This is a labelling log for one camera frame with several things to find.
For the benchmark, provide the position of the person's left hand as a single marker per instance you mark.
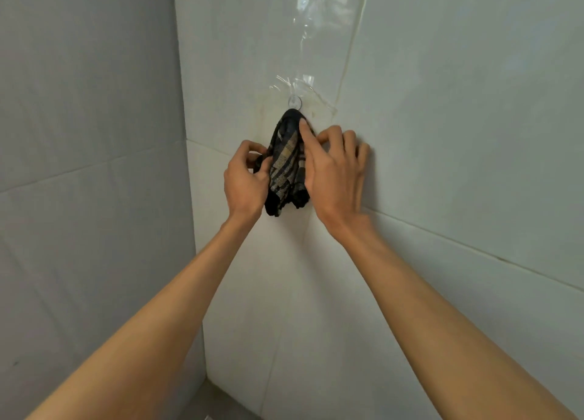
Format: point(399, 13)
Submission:
point(246, 187)

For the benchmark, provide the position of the person's right hand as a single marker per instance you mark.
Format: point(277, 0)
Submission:
point(335, 182)

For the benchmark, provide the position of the black striped cleaning cloth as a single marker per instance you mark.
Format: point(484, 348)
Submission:
point(285, 169)

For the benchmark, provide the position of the person's left forearm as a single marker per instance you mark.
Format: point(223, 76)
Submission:
point(150, 337)

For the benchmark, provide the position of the person's right forearm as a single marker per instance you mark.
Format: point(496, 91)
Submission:
point(447, 333)

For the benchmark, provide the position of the clear adhesive wall hook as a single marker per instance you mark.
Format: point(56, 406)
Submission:
point(301, 86)

